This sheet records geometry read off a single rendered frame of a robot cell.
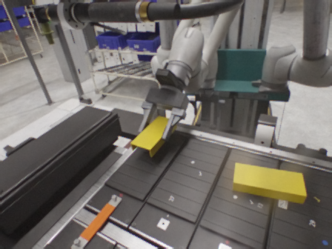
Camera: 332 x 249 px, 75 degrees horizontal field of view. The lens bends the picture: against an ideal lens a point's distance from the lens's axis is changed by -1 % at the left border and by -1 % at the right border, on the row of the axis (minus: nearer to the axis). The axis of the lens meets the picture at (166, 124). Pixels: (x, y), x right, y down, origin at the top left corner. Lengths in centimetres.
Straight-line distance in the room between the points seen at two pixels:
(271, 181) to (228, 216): 14
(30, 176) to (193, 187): 40
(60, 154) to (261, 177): 52
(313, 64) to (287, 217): 88
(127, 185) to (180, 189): 15
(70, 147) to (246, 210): 48
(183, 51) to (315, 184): 52
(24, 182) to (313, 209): 67
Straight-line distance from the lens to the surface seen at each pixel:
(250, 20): 160
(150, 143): 63
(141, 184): 62
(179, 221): 56
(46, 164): 64
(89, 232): 59
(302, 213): 61
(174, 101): 67
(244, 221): 56
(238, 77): 162
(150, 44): 273
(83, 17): 67
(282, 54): 142
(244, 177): 60
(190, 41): 76
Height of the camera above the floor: 147
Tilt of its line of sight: 34 degrees down
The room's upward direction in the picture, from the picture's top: 6 degrees counter-clockwise
